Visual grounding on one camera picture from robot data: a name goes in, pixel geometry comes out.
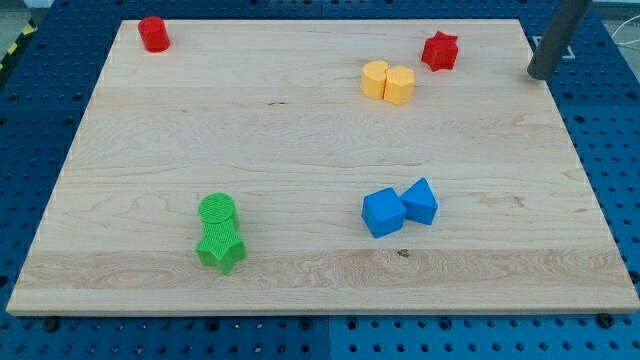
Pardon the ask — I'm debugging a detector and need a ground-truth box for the green star block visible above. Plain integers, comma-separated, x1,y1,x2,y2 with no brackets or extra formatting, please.
195,220,247,275

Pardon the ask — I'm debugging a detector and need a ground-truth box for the red star block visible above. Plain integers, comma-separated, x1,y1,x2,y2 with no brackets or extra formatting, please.
421,31,459,71

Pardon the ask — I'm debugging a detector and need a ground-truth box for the light wooden board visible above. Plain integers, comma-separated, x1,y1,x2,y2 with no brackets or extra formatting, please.
7,19,639,317

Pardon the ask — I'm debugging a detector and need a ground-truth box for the blue cube block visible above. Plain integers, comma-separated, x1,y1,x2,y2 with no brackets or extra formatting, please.
361,187,407,238

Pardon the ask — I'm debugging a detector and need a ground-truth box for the blue triangular prism block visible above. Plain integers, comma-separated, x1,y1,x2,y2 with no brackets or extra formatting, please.
400,178,439,225

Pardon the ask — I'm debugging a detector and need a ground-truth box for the green cylinder block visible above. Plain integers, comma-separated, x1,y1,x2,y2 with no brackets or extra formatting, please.
198,192,239,229

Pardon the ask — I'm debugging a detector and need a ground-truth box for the yellow half-round block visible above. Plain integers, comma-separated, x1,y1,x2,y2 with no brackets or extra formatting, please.
360,60,389,100

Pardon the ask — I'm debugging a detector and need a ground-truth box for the yellow hexagon block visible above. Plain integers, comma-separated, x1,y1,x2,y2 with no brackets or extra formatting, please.
383,66,415,105

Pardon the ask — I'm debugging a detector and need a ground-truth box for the red cylinder block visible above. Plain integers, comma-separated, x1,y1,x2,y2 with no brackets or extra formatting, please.
138,16,170,53

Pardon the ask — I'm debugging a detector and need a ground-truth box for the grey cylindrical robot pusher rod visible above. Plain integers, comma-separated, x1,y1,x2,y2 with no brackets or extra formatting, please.
527,0,592,81

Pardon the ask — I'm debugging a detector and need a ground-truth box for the white cable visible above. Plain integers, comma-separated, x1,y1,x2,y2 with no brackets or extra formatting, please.
611,14,640,51

